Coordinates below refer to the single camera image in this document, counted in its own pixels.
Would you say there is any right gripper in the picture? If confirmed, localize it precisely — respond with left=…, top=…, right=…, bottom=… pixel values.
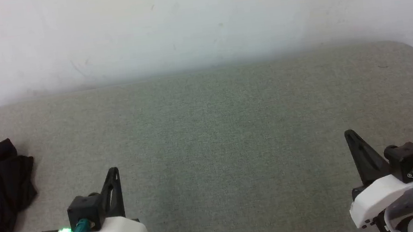
left=340, top=121, right=413, bottom=230

